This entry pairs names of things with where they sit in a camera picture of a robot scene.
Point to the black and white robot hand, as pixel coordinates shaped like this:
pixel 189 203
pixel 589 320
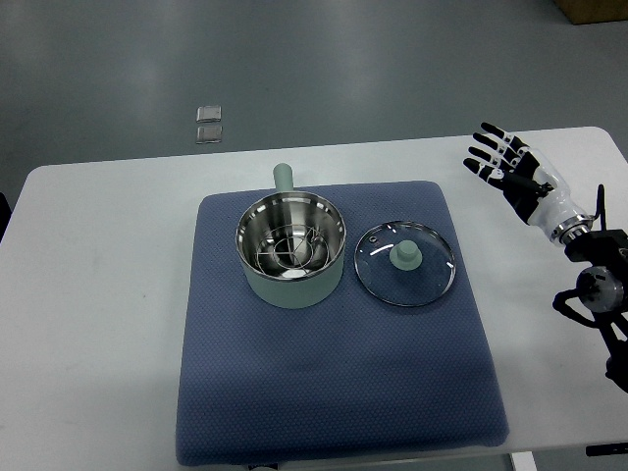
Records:
pixel 528 181

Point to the glass lid with green knob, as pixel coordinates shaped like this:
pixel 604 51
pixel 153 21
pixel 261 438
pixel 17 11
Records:
pixel 404 263

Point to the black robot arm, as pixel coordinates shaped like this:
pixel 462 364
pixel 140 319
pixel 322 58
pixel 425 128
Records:
pixel 599 299

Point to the mint green steel pot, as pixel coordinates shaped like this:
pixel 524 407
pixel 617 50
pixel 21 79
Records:
pixel 286 206

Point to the brown cardboard box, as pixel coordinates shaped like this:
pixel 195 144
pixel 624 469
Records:
pixel 586 12

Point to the blue textured mat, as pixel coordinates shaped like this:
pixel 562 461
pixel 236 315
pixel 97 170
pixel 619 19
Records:
pixel 350 375

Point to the black table control panel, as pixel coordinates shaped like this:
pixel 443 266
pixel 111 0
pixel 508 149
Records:
pixel 606 449

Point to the white table leg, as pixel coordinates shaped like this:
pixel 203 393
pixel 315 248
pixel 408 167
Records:
pixel 523 461

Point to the upper floor metal plate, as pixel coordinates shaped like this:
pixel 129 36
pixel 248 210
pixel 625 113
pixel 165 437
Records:
pixel 209 114

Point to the black object at left edge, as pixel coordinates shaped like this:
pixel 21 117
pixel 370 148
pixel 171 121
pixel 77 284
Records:
pixel 5 214

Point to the wire steaming rack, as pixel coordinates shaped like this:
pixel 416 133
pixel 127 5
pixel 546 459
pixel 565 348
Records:
pixel 291 251

